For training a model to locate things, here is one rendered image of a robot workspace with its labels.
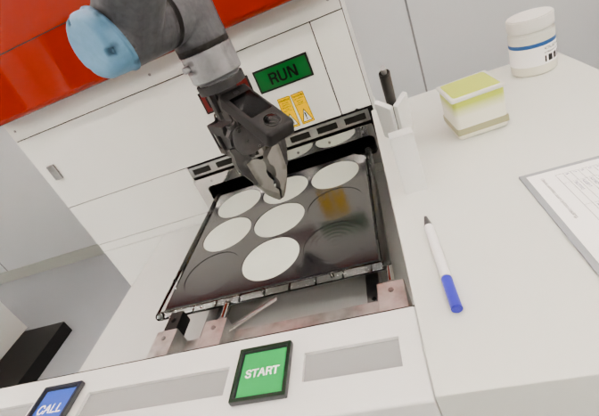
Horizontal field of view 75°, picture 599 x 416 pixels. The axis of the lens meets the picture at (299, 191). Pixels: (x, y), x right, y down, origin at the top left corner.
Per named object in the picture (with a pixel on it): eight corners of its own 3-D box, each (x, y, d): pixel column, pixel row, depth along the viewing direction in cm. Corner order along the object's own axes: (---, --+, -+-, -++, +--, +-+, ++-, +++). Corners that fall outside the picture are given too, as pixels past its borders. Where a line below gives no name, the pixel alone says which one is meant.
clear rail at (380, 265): (160, 316, 63) (155, 311, 62) (392, 263, 53) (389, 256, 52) (157, 323, 61) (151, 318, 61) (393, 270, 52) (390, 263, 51)
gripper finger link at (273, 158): (280, 183, 70) (259, 137, 66) (299, 189, 65) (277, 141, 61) (266, 192, 69) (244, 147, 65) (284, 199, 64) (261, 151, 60)
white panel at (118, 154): (108, 246, 111) (9, 121, 93) (389, 162, 91) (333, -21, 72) (102, 253, 109) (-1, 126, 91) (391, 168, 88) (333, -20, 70)
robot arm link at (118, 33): (51, -39, 37) (139, -59, 44) (62, 58, 45) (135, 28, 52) (117, 10, 36) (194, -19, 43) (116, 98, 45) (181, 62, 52)
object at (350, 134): (213, 209, 99) (194, 178, 95) (383, 158, 88) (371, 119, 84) (210, 213, 98) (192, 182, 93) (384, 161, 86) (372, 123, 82)
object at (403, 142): (396, 175, 57) (370, 90, 51) (423, 167, 56) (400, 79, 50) (402, 197, 51) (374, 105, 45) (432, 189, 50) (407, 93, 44)
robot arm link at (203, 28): (118, -18, 49) (166, -32, 54) (164, 67, 54) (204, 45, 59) (154, -41, 44) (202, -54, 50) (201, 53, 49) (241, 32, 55)
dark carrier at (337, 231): (221, 197, 91) (220, 195, 91) (364, 153, 83) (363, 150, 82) (168, 312, 62) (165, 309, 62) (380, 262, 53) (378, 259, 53)
